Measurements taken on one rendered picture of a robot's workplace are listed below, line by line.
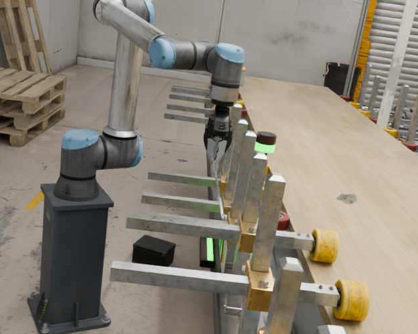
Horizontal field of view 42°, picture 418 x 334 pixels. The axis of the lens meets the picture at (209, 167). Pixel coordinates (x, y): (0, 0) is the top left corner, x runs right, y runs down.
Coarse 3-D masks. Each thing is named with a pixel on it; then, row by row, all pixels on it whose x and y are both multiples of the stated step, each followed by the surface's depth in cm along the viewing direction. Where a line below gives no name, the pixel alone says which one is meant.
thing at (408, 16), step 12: (408, 0) 296; (408, 12) 297; (408, 24) 299; (408, 36) 301; (396, 48) 304; (396, 60) 305; (396, 72) 307; (396, 84) 309; (384, 96) 313; (384, 108) 313; (384, 120) 315
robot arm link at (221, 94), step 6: (210, 90) 168; (216, 90) 165; (222, 90) 165; (228, 90) 165; (234, 90) 166; (210, 96) 168; (216, 96) 166; (222, 96) 165; (228, 96) 165; (234, 96) 166
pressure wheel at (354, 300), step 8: (344, 280) 111; (336, 288) 113; (344, 288) 109; (352, 288) 109; (360, 288) 109; (344, 296) 108; (352, 296) 108; (360, 296) 108; (368, 296) 108; (344, 304) 108; (352, 304) 108; (360, 304) 108; (368, 304) 108; (336, 312) 111; (344, 312) 108; (352, 312) 108; (360, 312) 108; (352, 320) 110; (360, 320) 110
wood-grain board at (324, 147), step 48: (240, 96) 348; (288, 96) 369; (336, 96) 400; (288, 144) 243; (336, 144) 256; (384, 144) 270; (288, 192) 182; (336, 192) 189; (384, 192) 197; (384, 240) 154; (384, 288) 127
